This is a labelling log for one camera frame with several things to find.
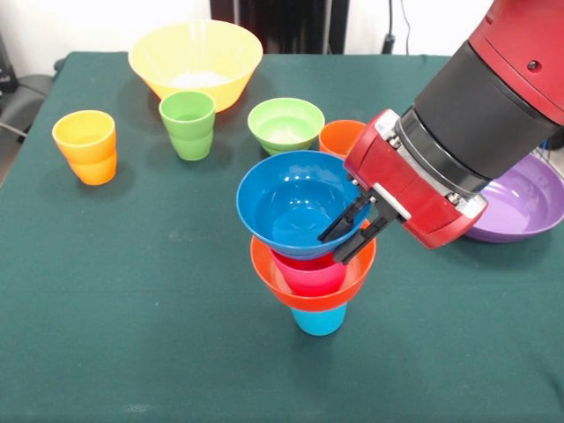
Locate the yellow cup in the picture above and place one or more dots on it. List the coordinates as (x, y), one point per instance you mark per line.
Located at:
(88, 154)

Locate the pink cup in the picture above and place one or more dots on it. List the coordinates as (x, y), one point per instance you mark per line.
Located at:
(313, 275)

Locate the green bowl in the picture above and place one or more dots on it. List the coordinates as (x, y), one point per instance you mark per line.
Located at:
(286, 128)

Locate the dark green tablecloth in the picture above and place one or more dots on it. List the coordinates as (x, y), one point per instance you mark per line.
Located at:
(396, 352)

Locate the gray black machine base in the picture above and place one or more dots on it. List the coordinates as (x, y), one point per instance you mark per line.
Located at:
(22, 106)

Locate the blue bowl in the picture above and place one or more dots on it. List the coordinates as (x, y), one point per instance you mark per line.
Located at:
(273, 220)

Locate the purple bowl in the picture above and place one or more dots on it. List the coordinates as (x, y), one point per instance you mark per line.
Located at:
(520, 211)

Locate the light blue cup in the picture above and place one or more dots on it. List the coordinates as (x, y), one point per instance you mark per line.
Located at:
(319, 321)

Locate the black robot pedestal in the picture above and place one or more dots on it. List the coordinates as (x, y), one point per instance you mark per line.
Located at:
(286, 22)

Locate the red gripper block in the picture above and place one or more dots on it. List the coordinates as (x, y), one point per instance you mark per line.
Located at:
(410, 189)

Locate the orange bowl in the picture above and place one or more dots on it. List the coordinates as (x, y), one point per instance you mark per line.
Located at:
(308, 302)

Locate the orange cup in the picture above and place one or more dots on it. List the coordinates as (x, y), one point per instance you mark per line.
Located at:
(339, 136)

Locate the large yellow bowl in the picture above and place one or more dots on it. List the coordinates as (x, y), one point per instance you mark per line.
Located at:
(194, 53)

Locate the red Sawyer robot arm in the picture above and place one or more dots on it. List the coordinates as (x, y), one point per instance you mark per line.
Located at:
(493, 101)

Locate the green cup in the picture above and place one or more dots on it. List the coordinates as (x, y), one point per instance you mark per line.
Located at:
(187, 132)

